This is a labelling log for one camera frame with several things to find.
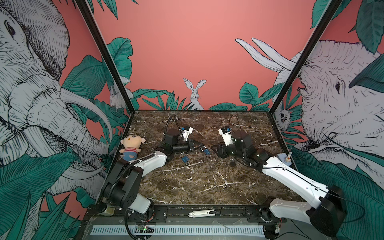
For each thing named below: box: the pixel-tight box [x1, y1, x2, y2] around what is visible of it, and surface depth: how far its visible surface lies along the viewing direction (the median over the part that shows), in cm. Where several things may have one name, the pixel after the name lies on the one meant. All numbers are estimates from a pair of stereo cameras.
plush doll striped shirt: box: [119, 134, 146, 161], surface depth 95 cm
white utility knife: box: [188, 209, 221, 218], surface depth 76 cm
